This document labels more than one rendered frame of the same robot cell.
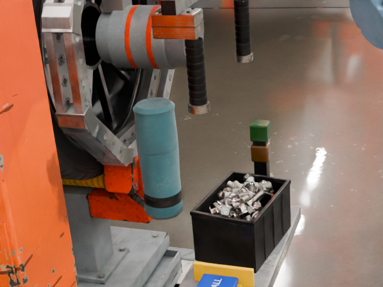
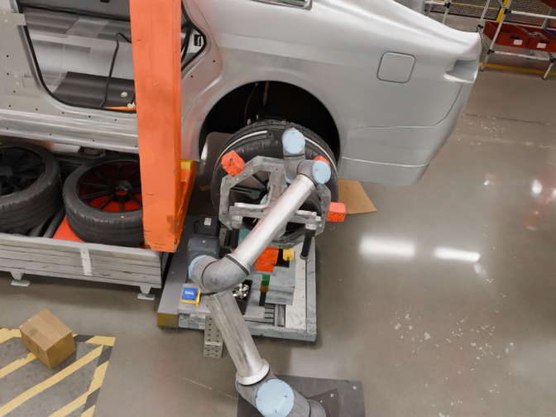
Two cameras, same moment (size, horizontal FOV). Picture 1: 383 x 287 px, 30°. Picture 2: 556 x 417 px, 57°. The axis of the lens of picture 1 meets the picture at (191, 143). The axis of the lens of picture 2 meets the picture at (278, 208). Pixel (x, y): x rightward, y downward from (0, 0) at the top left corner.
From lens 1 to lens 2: 2.22 m
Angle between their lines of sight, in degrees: 57
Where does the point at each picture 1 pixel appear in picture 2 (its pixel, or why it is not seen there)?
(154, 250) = (277, 285)
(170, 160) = not seen: hidden behind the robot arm
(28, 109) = (161, 198)
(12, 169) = (148, 208)
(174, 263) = (284, 297)
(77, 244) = not seen: hidden behind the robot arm
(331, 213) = (391, 373)
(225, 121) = (496, 302)
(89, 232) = not seen: hidden behind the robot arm
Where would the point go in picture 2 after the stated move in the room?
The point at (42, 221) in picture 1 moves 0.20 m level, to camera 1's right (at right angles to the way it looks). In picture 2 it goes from (159, 227) to (165, 255)
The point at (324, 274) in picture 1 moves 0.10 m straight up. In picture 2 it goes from (326, 373) to (329, 363)
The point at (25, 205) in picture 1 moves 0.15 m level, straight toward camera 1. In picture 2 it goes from (151, 219) to (122, 228)
